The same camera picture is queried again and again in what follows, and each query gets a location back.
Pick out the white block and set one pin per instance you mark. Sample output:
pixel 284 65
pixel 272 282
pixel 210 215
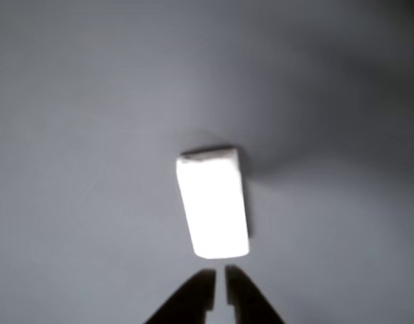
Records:
pixel 213 202

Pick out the grey table mat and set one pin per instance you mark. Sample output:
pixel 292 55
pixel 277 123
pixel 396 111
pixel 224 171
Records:
pixel 92 168

